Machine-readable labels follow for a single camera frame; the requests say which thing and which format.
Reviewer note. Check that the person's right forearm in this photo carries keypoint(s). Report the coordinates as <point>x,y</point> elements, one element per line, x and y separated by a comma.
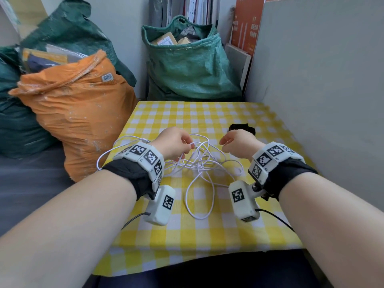
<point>336,236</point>

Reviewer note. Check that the large grey board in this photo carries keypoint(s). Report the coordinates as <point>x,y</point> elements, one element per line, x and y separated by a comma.
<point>324,86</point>

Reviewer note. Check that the dark blue parcel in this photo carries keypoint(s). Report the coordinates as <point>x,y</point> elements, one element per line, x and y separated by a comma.
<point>39,64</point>

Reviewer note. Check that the person's left hand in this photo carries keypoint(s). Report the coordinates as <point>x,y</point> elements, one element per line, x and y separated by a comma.
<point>172,143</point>

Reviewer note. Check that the grey plastic parcel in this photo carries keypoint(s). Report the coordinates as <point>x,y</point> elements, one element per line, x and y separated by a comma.
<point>192,31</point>

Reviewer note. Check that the tall crumpled green sack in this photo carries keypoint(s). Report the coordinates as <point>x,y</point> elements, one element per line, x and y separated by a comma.
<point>72,23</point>

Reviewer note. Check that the small plain cardboard box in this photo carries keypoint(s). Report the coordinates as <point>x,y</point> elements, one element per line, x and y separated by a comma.
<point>184,41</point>

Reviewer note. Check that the person's left forearm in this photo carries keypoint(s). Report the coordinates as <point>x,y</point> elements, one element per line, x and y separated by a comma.
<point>60,233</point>

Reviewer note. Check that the grey folded cover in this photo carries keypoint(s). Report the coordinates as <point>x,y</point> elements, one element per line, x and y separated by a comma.
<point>159,10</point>

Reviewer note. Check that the white marker wrist band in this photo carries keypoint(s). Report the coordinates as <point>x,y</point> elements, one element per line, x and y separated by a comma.
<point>270,155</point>
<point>141,152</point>

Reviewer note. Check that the bundle of leaning boards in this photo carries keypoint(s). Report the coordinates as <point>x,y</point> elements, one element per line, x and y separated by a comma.
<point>208,8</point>

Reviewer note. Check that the orange woven sack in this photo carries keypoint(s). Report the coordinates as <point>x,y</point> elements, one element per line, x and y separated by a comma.
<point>78,116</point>

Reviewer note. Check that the labelled cardboard box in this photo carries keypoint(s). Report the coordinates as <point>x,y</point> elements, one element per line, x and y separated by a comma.
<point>164,39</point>

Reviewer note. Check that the small pale leaning board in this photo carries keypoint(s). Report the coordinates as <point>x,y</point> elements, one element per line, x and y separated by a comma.
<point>237,62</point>

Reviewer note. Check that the orange poster board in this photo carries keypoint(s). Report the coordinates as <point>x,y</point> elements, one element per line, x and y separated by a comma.
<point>246,23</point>

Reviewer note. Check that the person's right hand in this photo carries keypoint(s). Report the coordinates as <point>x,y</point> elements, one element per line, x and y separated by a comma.
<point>241,143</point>

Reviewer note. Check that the clear plastic parcel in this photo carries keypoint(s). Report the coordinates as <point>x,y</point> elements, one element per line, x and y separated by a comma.
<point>75,53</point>

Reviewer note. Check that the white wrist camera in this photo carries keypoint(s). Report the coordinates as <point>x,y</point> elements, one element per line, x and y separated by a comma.
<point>243,203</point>
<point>160,206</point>

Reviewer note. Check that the upright open green sack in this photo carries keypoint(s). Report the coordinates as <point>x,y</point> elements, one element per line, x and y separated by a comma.
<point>192,68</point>

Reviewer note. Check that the yellow checkered tablecloth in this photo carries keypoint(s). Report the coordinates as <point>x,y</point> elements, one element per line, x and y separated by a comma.
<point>192,236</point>

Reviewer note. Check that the person's legs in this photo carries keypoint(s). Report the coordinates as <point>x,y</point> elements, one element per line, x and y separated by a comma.
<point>210,274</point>

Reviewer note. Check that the yellow flat parcel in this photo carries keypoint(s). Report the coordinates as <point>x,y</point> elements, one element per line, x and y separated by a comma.
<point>45,53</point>

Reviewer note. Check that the dark green woven sack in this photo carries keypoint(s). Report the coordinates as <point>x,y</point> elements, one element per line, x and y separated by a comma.
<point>18,128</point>

